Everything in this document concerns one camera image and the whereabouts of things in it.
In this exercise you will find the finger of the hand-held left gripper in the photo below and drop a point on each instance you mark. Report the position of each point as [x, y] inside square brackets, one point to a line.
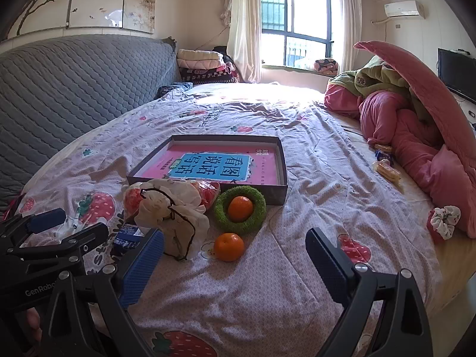
[46, 219]
[74, 241]

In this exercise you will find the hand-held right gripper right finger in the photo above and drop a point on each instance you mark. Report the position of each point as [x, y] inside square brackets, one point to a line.
[327, 264]

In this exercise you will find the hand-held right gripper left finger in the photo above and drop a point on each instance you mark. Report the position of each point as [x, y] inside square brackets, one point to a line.
[143, 267]

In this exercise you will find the red egg-shaped toy packet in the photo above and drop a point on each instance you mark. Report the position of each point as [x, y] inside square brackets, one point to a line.
[132, 199]

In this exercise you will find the white scrunchie with black trim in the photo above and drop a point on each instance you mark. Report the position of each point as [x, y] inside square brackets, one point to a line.
[174, 200]

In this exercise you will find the grey cardboard box tray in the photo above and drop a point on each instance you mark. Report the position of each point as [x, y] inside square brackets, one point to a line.
[275, 193]

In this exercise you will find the orange tangerine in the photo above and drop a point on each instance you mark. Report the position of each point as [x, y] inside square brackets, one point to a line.
[228, 247]
[240, 209]

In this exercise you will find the green fuzzy scrunchie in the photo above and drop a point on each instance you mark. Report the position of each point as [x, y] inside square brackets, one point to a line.
[258, 195]

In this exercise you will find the blue egg-shaped toy packet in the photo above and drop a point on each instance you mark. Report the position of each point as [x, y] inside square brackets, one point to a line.
[206, 193]

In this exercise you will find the person's left hand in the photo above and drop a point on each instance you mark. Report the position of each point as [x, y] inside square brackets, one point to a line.
[34, 323]

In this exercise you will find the yellow biscuit packet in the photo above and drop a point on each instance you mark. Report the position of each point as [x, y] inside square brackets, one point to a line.
[388, 171]

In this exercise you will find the pink book with blue label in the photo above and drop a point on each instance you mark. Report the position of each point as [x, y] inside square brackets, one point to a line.
[260, 171]

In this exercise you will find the small blue snack packet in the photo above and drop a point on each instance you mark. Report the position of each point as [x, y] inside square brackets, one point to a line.
[382, 154]

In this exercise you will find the red and white scrunchie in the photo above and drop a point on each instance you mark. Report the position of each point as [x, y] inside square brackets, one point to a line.
[444, 221]

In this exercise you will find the grey quilted headboard cover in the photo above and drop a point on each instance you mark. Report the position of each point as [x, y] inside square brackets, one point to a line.
[74, 93]

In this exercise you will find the small biscuit packet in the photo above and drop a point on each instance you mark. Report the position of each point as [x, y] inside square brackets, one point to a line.
[383, 147]

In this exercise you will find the strawberry printed bed sheet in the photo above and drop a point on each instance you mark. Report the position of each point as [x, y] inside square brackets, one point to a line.
[297, 126]

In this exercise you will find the dark blue cloth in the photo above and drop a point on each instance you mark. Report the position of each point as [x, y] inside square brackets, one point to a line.
[174, 89]

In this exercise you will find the patterned windowsill cushion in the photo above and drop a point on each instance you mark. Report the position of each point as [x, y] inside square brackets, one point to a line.
[326, 66]

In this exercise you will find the pink and green blanket pile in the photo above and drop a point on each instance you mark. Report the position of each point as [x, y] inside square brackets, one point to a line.
[427, 93]

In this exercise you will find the dark patterned folded blanket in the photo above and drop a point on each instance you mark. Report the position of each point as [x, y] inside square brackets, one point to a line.
[208, 76]

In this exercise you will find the cream folded quilt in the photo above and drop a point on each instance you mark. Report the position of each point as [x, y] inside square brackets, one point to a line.
[199, 57]

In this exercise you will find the black bag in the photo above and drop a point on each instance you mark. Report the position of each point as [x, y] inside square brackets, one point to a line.
[223, 52]

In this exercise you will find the black television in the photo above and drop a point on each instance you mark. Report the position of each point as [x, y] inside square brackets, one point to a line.
[455, 70]

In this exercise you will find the cream curtain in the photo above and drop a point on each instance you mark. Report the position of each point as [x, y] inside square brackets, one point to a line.
[351, 26]
[241, 26]

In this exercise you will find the dark framed window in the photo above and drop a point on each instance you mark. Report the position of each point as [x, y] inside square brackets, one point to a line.
[288, 15]

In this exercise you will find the white air conditioner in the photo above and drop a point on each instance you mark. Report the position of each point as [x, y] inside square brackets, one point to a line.
[403, 9]

